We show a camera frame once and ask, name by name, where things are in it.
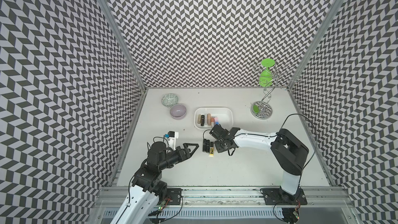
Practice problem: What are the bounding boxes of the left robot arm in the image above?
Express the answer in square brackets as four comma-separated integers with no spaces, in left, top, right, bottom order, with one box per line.
[111,142,200,224]

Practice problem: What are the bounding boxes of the clear coral lipstick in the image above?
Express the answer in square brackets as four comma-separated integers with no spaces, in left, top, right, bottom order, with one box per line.
[210,117,215,127]

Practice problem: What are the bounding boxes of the black lipstick gold band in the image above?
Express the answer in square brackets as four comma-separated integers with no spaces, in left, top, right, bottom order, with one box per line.
[200,115,205,127]

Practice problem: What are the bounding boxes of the plain black lipstick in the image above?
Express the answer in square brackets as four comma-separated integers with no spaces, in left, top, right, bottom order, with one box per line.
[206,140,210,153]

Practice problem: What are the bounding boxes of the purple ceramic bowl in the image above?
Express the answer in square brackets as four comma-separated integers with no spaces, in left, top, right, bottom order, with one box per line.
[170,104,187,120]

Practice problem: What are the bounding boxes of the black lipstick with text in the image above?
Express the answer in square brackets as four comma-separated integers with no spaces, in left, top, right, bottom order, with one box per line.
[202,139,208,153]

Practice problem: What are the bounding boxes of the green patterned bowl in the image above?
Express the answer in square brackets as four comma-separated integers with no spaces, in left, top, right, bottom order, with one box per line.
[161,93,179,108]

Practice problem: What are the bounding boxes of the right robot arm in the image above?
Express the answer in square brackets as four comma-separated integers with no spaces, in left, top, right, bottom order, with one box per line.
[209,124,309,205]

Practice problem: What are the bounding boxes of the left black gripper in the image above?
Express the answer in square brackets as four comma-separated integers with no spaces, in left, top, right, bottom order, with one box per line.
[158,142,199,171]

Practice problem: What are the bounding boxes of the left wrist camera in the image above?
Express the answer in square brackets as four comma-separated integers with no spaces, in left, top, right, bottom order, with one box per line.
[164,131,179,150]

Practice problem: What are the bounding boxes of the white plastic storage box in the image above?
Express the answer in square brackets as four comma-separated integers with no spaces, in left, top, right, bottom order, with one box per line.
[193,107,234,130]

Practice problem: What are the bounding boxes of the aluminium front rail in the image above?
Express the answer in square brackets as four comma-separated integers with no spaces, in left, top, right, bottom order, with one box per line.
[88,186,361,224]

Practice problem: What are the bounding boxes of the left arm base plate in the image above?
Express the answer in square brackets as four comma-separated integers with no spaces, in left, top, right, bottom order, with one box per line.
[159,188,182,206]

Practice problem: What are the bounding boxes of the black and gold square lipstick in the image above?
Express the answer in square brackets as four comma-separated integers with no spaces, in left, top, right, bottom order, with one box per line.
[209,142,214,157]

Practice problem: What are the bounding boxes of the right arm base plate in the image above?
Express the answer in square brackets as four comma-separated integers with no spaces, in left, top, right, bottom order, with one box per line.
[260,187,308,205]

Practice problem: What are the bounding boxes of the green plastic cup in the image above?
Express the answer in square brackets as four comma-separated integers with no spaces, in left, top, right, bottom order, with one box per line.
[259,58,275,87]

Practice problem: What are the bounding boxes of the chrome wire stand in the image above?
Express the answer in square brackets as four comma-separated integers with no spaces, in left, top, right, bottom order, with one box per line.
[250,62,292,120]

